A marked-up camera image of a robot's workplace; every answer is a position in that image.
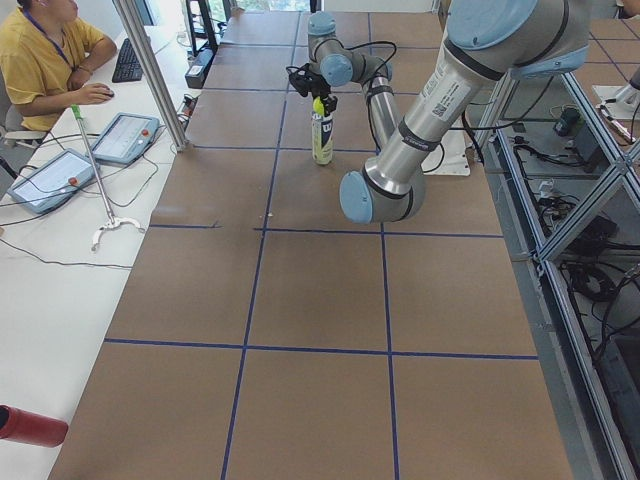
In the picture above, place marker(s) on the teach pendant tablet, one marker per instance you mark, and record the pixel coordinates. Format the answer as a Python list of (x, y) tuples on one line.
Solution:
[(125, 139), (52, 184)]

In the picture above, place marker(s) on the red cylinder bottle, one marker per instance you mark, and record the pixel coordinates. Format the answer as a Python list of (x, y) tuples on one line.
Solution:
[(31, 428)]

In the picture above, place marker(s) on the far teach pendant tablet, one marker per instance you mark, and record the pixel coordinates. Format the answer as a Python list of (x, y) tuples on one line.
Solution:
[(125, 139)]

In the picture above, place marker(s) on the yellow tennis ball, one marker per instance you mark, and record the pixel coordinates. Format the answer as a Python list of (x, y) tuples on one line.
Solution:
[(322, 113)]

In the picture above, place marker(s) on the reacher grabber tool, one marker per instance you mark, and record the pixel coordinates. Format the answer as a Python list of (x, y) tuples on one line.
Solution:
[(113, 222)]

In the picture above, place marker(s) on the person in yellow shirt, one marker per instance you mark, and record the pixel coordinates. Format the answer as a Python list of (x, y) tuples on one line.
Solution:
[(48, 57)]

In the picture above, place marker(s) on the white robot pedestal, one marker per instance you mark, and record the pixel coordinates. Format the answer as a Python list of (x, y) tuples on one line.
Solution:
[(449, 158)]

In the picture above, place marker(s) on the black keyboard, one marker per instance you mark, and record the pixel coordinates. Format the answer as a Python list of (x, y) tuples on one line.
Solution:
[(127, 67)]

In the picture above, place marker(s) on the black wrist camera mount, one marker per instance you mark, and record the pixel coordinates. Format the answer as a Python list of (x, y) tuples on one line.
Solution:
[(300, 78)]

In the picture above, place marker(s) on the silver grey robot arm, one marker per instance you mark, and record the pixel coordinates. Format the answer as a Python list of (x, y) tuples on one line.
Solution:
[(483, 41)]

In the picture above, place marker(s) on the near teach pendant tablet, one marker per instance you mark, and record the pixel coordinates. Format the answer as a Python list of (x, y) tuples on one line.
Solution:
[(52, 184)]

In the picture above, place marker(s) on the aluminium frame post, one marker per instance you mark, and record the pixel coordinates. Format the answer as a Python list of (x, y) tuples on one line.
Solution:
[(136, 33)]

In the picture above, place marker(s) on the clear tennis ball can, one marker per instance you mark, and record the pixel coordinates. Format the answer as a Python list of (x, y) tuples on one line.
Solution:
[(322, 138)]

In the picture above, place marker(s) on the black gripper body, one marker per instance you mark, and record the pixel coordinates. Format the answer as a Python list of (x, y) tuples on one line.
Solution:
[(320, 89)]

